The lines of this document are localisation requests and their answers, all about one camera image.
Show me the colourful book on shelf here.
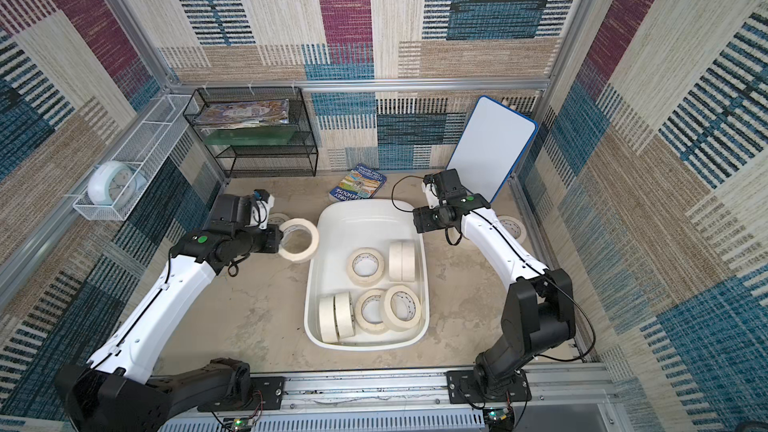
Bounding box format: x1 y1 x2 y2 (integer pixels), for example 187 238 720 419
192 99 290 129

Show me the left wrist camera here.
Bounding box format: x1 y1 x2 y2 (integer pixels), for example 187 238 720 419
251 189 275 229

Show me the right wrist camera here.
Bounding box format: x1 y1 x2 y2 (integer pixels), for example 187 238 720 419
422 182 440 209

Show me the blue-framed whiteboard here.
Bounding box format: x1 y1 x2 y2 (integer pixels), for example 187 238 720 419
446 96 539 202

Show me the masking tape roll two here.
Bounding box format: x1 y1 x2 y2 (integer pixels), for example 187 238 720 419
498 215 527 244

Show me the flat tape roll front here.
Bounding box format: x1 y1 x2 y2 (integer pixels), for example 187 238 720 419
355 289 388 335

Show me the white plastic storage box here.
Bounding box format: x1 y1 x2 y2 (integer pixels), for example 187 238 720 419
304 199 430 352

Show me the white wire wall basket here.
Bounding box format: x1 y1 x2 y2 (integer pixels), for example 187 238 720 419
73 94 190 221

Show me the green book on shelf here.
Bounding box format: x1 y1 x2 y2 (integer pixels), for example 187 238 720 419
203 126 296 146

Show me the masking tape roll three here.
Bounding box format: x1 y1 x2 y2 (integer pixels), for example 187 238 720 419
267 212 290 226

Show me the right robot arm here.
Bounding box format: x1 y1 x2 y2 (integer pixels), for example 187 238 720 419
412 169 576 399

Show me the masking tape roll five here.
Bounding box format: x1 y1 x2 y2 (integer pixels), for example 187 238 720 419
278 218 320 263

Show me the masking tape roll beneath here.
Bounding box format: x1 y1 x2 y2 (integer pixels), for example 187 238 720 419
346 248 386 287

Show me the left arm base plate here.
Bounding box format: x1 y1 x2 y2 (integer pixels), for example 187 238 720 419
197 376 286 413

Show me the tilted tape roll front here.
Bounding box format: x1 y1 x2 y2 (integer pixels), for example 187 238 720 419
380 285 422 332

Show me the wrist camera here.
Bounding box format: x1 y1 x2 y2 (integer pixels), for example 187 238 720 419
251 189 275 229
422 182 440 209

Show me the white round alarm clock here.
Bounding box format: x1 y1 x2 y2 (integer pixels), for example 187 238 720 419
87 161 148 209

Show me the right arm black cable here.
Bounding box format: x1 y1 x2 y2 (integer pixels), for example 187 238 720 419
391 175 426 214

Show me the upright tape roll pair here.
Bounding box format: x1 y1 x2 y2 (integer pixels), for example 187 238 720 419
388 240 416 282

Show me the black wire shelf rack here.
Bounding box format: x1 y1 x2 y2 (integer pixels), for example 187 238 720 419
182 86 319 179

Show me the colourful book on table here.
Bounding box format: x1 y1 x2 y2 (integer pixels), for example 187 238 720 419
329 163 387 202

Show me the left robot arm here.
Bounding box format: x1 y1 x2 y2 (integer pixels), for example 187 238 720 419
54 189 283 431

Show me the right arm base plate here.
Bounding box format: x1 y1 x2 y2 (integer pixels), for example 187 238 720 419
444 369 532 406

